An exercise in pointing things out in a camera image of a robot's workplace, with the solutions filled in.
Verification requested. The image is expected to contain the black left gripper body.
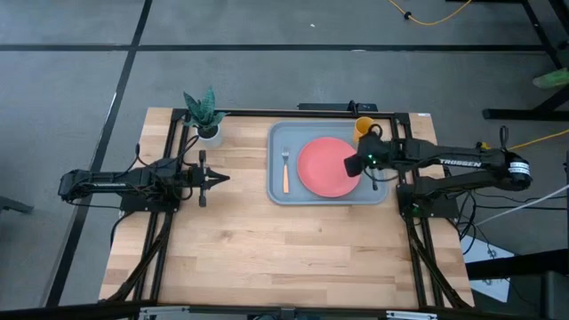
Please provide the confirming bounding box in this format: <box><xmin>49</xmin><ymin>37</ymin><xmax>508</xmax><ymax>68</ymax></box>
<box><xmin>177</xmin><ymin>150</ymin><xmax>211</xmax><ymax>208</ymax></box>

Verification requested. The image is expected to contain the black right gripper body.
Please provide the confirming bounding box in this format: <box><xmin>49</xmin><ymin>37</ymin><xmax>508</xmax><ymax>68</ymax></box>
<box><xmin>343</xmin><ymin>131</ymin><xmax>393</xmax><ymax>178</ymax></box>

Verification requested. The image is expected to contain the yellow plastic cup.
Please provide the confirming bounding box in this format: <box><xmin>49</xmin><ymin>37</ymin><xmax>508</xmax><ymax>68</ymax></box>
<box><xmin>353</xmin><ymin>116</ymin><xmax>377</xmax><ymax>144</ymax></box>

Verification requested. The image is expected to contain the pink plastic plate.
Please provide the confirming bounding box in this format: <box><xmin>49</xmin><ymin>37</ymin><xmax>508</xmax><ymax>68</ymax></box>
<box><xmin>296</xmin><ymin>136</ymin><xmax>362</xmax><ymax>199</ymax></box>

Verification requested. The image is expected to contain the fork with orange handle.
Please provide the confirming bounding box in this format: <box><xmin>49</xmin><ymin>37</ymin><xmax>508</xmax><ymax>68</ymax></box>
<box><xmin>281</xmin><ymin>148</ymin><xmax>291</xmax><ymax>195</ymax></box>

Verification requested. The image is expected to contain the grey plastic tray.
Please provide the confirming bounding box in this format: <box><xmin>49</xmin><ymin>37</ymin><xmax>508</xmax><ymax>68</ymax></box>
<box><xmin>266</xmin><ymin>120</ymin><xmax>389</xmax><ymax>206</ymax></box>

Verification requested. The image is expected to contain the white plant pot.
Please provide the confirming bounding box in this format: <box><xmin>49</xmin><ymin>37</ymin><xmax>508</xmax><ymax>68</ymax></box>
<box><xmin>194</xmin><ymin>124</ymin><xmax>225</xmax><ymax>149</ymax></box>

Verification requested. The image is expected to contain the green snake plant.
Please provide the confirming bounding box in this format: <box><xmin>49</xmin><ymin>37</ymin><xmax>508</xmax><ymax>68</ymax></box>
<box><xmin>182</xmin><ymin>85</ymin><xmax>230</xmax><ymax>130</ymax></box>

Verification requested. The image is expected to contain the black table stand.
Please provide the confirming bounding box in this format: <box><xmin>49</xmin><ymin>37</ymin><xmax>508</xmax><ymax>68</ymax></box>
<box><xmin>446</xmin><ymin>0</ymin><xmax>569</xmax><ymax>122</ymax></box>

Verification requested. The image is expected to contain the white paper sheet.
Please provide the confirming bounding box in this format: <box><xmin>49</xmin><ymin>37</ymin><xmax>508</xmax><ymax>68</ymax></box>
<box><xmin>460</xmin><ymin>235</ymin><xmax>516</xmax><ymax>304</ymax></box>

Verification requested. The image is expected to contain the grey furniture foot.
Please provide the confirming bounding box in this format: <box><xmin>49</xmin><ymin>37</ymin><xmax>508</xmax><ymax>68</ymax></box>
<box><xmin>0</xmin><ymin>195</ymin><xmax>35</xmax><ymax>215</ymax></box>

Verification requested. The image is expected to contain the green soft object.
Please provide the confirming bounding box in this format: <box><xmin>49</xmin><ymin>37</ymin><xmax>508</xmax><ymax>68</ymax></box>
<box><xmin>532</xmin><ymin>67</ymin><xmax>569</xmax><ymax>90</ymax></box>

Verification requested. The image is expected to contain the black cart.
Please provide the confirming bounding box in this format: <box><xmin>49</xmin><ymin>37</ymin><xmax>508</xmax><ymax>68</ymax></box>
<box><xmin>465</xmin><ymin>248</ymin><xmax>569</xmax><ymax>320</ymax></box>

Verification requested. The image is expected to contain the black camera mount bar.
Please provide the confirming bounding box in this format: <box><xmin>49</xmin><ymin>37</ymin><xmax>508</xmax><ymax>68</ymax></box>
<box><xmin>296</xmin><ymin>100</ymin><xmax>379</xmax><ymax>113</ymax></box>

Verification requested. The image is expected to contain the black aluminium table frame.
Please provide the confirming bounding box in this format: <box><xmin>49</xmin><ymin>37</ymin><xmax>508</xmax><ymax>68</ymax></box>
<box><xmin>100</xmin><ymin>108</ymin><xmax>475</xmax><ymax>312</ymax></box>

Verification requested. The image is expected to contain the yellow cable with plug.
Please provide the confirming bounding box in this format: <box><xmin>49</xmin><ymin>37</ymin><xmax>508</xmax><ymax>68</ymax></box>
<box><xmin>476</xmin><ymin>129</ymin><xmax>569</xmax><ymax>152</ymax></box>

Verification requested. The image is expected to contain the silver bracket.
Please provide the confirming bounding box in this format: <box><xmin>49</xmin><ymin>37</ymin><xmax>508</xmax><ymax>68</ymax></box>
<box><xmin>385</xmin><ymin>309</ymin><xmax>439</xmax><ymax>320</ymax></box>
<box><xmin>137</xmin><ymin>305</ymin><xmax>192</xmax><ymax>320</ymax></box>

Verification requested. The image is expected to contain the yellow extension cable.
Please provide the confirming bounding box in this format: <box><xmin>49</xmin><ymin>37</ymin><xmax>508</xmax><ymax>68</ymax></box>
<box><xmin>385</xmin><ymin>0</ymin><xmax>473</xmax><ymax>27</ymax></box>

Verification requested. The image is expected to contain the white floor cable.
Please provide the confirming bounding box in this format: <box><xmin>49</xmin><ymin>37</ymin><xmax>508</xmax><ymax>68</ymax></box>
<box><xmin>474</xmin><ymin>184</ymin><xmax>569</xmax><ymax>227</ymax></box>

